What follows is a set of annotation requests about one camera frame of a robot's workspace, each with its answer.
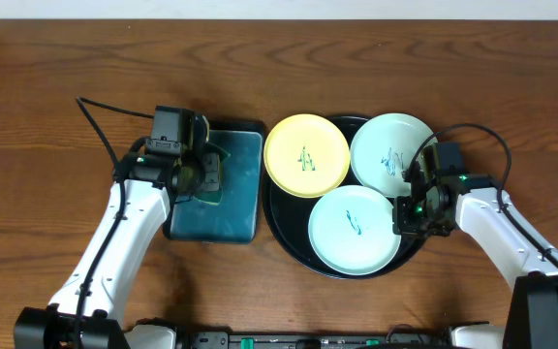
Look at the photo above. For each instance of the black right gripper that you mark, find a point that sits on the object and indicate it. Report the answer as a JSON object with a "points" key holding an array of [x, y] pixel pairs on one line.
{"points": [[403, 224]]}

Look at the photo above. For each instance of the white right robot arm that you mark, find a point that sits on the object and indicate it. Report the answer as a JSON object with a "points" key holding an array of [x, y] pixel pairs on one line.
{"points": [[526, 260]]}

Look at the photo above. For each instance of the round black serving tray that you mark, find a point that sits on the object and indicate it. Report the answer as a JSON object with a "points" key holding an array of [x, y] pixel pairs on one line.
{"points": [[288, 216]]}

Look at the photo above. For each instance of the black rectangular water tray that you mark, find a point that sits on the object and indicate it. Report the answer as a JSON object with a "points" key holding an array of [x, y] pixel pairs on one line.
{"points": [[234, 220]]}

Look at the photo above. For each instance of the yellow plate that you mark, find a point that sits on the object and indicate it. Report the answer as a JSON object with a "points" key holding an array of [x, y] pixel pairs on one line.
{"points": [[306, 155]]}

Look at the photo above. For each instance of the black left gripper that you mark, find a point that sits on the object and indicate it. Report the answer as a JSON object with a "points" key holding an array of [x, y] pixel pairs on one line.
{"points": [[211, 171]]}

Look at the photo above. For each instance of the green yellow sponge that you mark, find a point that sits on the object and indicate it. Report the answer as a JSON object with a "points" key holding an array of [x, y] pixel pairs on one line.
{"points": [[213, 194]]}

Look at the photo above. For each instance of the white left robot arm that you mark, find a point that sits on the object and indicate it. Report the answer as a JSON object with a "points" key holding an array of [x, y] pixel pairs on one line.
{"points": [[88, 309]]}

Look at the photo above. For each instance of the mint plate with large scribble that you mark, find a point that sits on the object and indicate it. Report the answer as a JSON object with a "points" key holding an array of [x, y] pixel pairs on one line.
{"points": [[382, 149]]}

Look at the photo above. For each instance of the mint plate with small scribble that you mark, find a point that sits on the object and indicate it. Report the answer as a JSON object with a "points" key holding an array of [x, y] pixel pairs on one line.
{"points": [[350, 230]]}

